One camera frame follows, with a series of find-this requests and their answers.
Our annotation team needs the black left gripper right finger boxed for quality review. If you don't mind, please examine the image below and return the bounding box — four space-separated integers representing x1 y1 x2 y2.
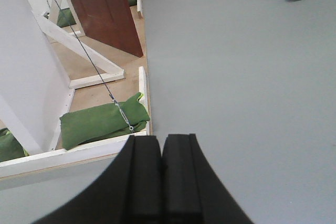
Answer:
162 134 252 223

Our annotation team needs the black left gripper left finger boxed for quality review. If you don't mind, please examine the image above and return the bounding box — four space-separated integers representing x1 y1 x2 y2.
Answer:
36 135 161 223

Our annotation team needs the brown wooden door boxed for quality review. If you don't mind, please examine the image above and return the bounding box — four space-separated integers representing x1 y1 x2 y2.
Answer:
71 0 143 57

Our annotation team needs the green sandbag near gripper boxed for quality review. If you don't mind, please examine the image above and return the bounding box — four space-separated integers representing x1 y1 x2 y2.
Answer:
60 92 150 150

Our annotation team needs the plywood base platform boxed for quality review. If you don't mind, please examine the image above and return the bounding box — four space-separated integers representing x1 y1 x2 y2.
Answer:
0 6 152 183

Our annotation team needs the green sandbag lower left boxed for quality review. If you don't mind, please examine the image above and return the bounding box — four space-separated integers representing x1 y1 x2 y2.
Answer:
0 128 29 162

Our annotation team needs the green sandbag behind brace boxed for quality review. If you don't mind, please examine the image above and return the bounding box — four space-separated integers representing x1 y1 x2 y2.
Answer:
57 8 76 28

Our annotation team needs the bottom green sandbag far end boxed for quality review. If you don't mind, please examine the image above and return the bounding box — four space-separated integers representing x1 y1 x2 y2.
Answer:
128 0 137 6

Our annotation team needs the steel guy wire with turnbuckle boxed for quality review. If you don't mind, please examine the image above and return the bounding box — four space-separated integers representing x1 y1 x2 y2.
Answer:
36 0 135 133

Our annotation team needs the white wooden door frame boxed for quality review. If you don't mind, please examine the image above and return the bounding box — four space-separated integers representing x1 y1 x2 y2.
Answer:
0 0 151 179

